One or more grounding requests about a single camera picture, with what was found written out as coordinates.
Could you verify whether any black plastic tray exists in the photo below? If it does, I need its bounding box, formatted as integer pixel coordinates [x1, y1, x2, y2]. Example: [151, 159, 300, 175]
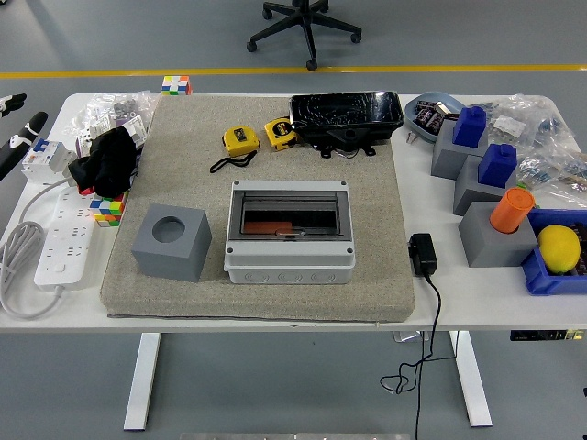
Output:
[288, 90, 405, 160]

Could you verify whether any grey plastic junction box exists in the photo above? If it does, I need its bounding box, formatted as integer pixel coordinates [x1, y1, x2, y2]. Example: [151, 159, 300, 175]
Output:
[224, 180, 357, 285]

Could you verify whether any blue-grey shallow bowl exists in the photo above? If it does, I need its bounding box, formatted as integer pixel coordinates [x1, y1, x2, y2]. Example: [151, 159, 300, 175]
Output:
[404, 90, 467, 144]

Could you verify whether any white power strip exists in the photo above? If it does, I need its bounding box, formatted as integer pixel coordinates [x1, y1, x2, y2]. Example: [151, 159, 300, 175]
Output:
[34, 189, 96, 292]

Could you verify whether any black table control panel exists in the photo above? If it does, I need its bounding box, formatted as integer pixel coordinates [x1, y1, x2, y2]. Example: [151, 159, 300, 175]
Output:
[509, 328, 587, 343]

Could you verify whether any colourful puzzle cube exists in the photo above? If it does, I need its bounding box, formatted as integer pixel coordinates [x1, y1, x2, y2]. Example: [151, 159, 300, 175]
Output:
[161, 75, 193, 96]
[89, 194, 127, 229]

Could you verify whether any white table leg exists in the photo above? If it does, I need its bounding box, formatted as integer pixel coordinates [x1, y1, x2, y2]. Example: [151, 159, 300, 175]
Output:
[123, 332, 161, 432]
[449, 329, 494, 427]

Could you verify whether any yellow tape measure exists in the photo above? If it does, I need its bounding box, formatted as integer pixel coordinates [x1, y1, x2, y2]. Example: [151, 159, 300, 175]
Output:
[209, 126, 261, 174]
[263, 116, 299, 152]

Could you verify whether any orange cylinder battery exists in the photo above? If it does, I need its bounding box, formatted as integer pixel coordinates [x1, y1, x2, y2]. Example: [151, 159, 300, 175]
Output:
[242, 221, 294, 236]
[489, 186, 537, 234]

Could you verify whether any transparent hinged box lid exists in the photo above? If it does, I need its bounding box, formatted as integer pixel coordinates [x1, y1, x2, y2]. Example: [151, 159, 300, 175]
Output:
[240, 191, 344, 240]

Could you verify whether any clear bag of parts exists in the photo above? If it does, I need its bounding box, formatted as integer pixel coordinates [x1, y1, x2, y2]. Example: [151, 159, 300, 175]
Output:
[476, 93, 575, 155]
[63, 90, 161, 152]
[515, 137, 587, 210]

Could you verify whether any black power adapter with cord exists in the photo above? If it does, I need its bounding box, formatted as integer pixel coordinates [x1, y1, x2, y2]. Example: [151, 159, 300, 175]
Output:
[379, 232, 442, 440]

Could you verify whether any beige fabric mat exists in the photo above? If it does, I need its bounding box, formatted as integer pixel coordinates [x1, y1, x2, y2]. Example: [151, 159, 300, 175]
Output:
[99, 94, 416, 322]

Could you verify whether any black office chair base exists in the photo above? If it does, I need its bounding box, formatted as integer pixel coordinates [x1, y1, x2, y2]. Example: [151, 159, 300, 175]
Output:
[246, 0, 363, 72]

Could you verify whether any black cloth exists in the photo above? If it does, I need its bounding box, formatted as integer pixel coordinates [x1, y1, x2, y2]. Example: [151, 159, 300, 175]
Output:
[68, 126, 138, 199]

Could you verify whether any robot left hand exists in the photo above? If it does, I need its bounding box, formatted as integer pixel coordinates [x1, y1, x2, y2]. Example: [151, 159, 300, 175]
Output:
[0, 93, 50, 182]

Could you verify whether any blue block battery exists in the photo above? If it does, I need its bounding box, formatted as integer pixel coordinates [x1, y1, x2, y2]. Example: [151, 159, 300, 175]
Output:
[452, 105, 488, 148]
[477, 143, 518, 188]

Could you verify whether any blue plastic bin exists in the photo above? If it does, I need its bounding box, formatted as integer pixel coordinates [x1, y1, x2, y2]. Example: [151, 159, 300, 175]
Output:
[520, 208, 587, 297]

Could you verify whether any grey block with round hole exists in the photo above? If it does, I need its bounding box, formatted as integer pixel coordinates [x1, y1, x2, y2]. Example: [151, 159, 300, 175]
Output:
[458, 201, 540, 269]
[130, 203, 213, 284]

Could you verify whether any yellow lemon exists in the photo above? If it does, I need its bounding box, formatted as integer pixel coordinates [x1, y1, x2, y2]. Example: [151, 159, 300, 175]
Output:
[537, 224, 582, 275]

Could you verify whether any white circuit breaker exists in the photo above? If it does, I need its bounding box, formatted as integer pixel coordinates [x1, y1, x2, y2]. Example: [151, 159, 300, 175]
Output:
[21, 138, 78, 185]

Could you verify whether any grey block holder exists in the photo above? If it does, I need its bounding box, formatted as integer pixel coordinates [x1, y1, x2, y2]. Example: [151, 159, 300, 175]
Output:
[452, 154, 519, 216]
[430, 119, 490, 181]

